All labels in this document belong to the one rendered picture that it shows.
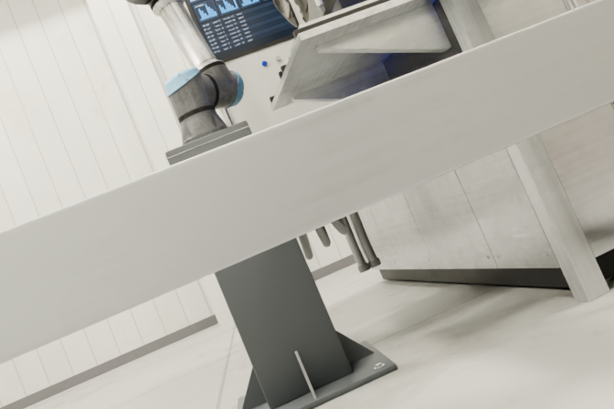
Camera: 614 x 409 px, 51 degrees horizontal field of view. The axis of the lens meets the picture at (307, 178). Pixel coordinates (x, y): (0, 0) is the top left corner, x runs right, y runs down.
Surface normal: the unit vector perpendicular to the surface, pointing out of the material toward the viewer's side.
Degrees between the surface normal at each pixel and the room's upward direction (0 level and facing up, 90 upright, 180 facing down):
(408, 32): 90
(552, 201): 90
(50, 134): 90
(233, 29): 90
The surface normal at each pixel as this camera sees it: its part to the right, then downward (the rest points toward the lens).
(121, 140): 0.08, -0.11
